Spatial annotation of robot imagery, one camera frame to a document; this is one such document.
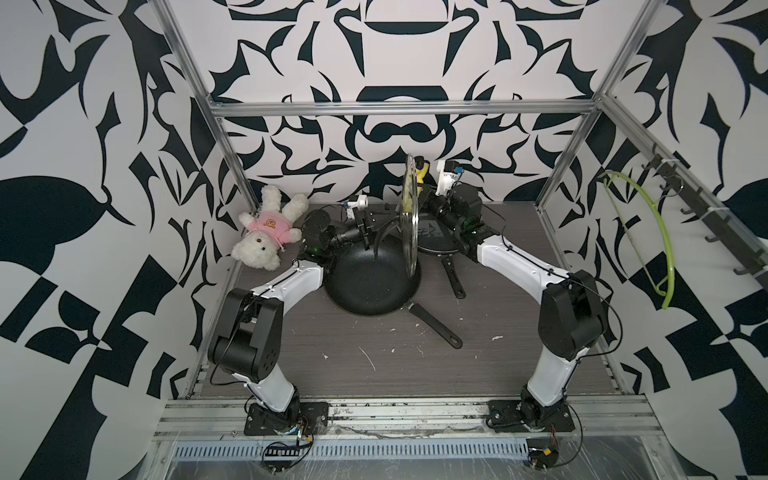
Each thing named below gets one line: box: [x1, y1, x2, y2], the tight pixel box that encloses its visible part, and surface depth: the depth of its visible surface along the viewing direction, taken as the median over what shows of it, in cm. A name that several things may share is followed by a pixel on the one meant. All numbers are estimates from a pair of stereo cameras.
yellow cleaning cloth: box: [416, 163, 429, 195], surface depth 81 cm
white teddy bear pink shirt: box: [231, 185, 310, 271], surface depth 104 cm
